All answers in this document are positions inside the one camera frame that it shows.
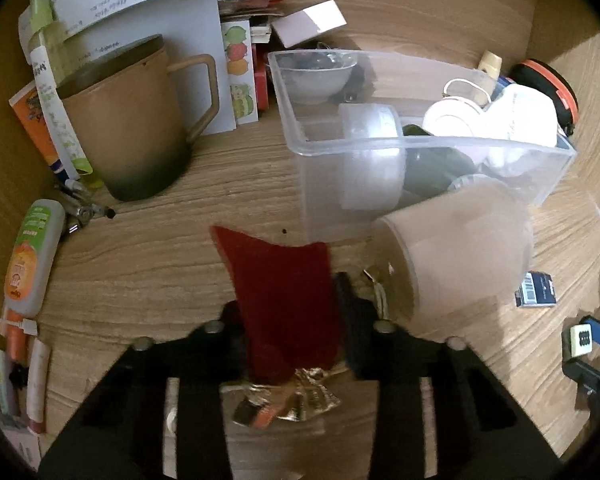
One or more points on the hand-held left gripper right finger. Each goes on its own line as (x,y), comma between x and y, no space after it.
(352,325)

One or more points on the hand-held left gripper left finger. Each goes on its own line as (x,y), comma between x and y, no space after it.
(230,340)

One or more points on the white mahjong tile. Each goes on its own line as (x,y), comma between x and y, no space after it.
(581,339)

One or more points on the red velvet pouch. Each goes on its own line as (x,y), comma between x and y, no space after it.
(280,310)

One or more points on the pale pink plastic cup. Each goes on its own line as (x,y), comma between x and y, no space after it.
(455,255)

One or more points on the white round plastic container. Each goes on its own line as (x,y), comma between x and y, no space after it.
(372,170)

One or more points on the dark green bottle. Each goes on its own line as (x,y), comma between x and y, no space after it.
(430,165)

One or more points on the clear plastic bin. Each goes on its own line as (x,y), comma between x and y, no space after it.
(300,110)

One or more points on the black barcode card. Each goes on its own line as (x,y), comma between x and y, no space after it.
(537,288)

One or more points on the wooden desk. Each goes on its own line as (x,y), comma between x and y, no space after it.
(180,260)

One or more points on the pink lip balm tube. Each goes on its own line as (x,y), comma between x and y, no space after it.
(36,385)

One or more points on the metal nail clipper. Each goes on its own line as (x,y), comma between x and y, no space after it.
(80,206)

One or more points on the orange green tube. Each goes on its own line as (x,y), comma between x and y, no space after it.
(30,260)

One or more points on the orange lip balm tube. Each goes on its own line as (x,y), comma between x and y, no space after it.
(12,340)

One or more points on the pale green packet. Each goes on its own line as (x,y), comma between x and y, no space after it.
(6,385)

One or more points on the brown ceramic mug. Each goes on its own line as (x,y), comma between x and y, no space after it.
(130,130)

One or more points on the white printed card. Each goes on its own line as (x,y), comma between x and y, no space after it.
(15,440)

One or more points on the black orange round case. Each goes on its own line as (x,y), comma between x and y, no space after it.
(550,95)

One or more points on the small glass bowl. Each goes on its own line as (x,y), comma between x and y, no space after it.
(315,80)

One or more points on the fruit sticker box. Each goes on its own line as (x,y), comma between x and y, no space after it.
(240,75)

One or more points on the green yellow tube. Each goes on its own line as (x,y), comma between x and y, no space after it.
(55,105)

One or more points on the cream small bottle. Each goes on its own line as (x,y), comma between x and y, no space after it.
(490,64)

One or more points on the orange box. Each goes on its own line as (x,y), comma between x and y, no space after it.
(35,120)

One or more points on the small white box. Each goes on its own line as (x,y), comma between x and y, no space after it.
(310,22)

